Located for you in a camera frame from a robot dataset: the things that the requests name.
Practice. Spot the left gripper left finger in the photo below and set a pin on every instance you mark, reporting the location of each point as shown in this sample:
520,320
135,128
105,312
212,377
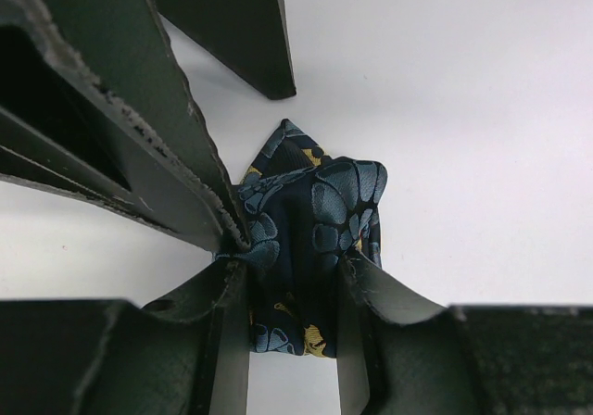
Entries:
186,352

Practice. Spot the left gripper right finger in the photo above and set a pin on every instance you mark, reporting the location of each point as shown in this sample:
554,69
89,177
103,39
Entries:
400,353

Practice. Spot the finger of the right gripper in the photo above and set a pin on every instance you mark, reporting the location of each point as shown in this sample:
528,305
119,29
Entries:
249,37
95,108

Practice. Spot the navy floral patterned tie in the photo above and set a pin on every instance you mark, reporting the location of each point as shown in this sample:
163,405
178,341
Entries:
305,210

